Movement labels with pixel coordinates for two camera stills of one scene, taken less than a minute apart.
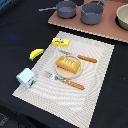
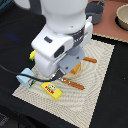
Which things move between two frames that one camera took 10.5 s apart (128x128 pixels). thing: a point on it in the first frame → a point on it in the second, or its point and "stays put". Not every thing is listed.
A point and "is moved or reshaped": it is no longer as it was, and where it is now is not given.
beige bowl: (121, 17) stays put
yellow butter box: (60, 42) is moved or reshaped
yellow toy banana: (35, 52) stays put
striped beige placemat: (70, 79) stays put
